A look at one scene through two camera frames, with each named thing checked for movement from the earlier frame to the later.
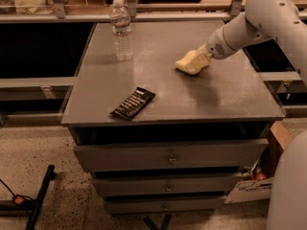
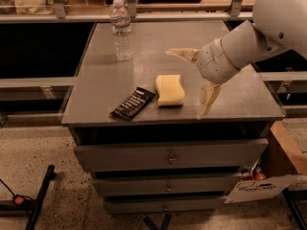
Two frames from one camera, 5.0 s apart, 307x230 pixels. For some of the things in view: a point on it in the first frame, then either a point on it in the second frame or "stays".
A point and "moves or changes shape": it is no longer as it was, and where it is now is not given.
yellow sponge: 195,60 moves or changes shape
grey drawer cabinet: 159,141 stays
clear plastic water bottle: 120,22 stays
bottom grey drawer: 163,203 stays
